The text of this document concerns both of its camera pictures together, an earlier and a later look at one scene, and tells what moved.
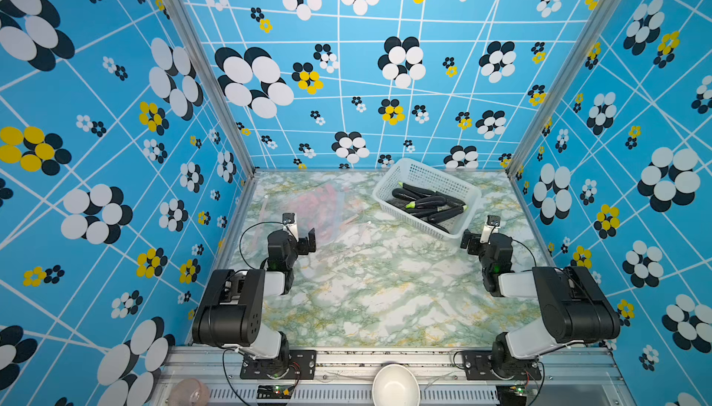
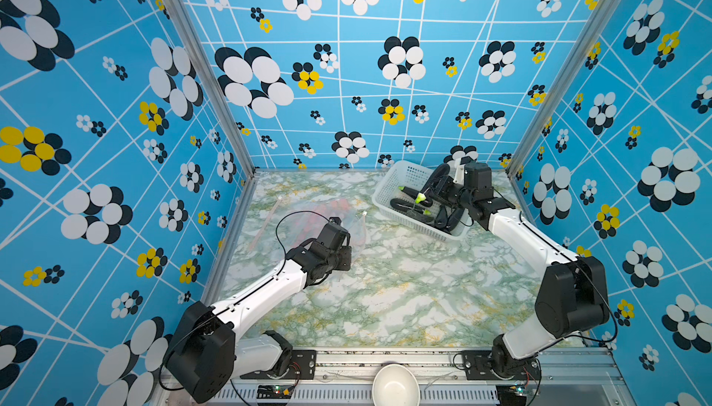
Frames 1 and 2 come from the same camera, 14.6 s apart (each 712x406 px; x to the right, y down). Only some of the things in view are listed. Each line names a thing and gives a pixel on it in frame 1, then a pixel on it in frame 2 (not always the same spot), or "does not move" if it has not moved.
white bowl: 395,385 does not move
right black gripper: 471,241 -> 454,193
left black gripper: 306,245 -> 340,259
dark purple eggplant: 426,202 -> 414,195
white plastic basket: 408,172 does not move
